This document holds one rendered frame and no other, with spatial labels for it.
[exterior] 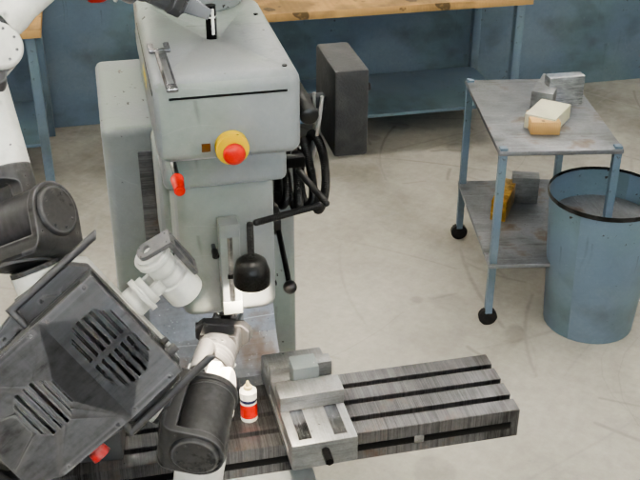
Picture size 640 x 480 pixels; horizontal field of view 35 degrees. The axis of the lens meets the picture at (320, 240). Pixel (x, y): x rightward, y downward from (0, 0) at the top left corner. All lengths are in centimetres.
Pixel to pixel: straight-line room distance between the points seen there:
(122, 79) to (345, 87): 70
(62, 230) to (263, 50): 54
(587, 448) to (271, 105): 243
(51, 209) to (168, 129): 30
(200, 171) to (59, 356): 57
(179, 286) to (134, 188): 83
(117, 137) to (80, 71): 400
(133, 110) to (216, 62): 72
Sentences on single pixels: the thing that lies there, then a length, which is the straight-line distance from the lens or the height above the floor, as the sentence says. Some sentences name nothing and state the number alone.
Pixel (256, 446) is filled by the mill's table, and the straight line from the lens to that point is 237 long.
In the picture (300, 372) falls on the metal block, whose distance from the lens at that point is 237.
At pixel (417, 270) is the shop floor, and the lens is 486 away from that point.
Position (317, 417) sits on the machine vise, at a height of 103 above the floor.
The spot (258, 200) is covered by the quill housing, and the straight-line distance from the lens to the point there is 204.
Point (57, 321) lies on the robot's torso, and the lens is 152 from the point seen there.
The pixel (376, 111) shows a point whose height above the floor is 23.
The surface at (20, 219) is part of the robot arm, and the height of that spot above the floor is 177.
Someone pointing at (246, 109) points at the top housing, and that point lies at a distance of 181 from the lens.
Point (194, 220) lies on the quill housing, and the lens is 204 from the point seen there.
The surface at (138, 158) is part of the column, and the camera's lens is 247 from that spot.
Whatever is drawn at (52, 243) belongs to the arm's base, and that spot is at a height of 173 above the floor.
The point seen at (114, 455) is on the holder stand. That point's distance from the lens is 236.
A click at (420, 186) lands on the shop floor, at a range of 566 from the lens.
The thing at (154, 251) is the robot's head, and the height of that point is 168.
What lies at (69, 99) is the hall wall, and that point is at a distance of 651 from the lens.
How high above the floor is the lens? 251
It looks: 29 degrees down
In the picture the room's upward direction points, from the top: straight up
